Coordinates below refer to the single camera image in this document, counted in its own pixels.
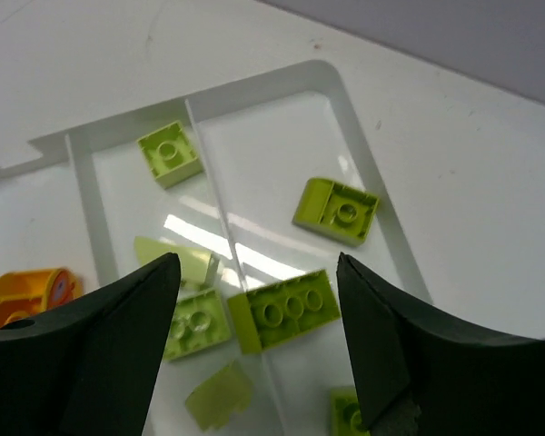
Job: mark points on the orange rounded lego block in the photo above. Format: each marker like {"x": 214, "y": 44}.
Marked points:
{"x": 27, "y": 293}

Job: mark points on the white divided sorting tray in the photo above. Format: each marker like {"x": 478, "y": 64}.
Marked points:
{"x": 87, "y": 191}

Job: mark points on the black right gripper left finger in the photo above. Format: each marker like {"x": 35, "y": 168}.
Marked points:
{"x": 89, "y": 367}

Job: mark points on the pale green square lego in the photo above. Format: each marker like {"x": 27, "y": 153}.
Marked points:
{"x": 170, "y": 155}

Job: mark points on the lime green curved lego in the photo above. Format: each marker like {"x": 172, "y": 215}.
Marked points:
{"x": 336, "y": 210}

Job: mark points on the pale green small lego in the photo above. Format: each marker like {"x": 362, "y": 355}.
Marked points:
{"x": 213, "y": 401}

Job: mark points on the lime green long lego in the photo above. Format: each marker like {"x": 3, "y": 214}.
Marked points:
{"x": 279, "y": 312}

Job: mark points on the pale green sloped lego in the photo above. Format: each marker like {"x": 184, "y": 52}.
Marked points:
{"x": 199, "y": 266}

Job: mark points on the pale green double lego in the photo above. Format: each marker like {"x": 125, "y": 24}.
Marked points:
{"x": 199, "y": 322}

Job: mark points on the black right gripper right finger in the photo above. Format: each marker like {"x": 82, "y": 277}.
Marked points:
{"x": 421, "y": 371}

